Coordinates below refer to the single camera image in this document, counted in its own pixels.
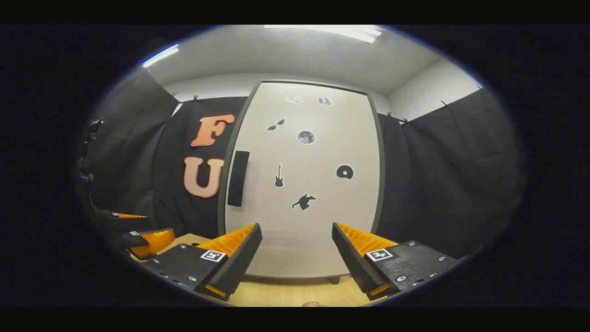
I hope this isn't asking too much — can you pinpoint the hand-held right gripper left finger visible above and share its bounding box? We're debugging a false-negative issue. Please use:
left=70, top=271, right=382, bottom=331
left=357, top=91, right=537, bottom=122
left=138, top=223, right=263, bottom=302

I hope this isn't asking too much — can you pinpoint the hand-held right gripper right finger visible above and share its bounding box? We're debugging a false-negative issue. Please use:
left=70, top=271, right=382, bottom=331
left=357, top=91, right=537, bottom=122
left=332, top=222, right=461, bottom=301

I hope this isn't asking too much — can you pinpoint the grey cabinet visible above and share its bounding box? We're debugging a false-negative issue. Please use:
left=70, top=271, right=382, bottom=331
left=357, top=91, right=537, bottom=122
left=217, top=79, right=386, bottom=285

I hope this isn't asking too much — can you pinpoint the black backdrop cloth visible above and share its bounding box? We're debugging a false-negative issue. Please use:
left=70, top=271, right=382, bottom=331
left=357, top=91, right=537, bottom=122
left=81, top=69, right=526, bottom=259

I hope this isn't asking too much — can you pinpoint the ceiling light panel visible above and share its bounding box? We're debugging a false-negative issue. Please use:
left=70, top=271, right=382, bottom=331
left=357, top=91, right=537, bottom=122
left=264, top=24, right=383, bottom=44
left=142, top=44, right=179, bottom=68

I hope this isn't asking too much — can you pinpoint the black cabinet door handle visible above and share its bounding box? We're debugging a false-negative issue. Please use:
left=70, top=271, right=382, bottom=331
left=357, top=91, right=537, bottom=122
left=227, top=150, right=250, bottom=207

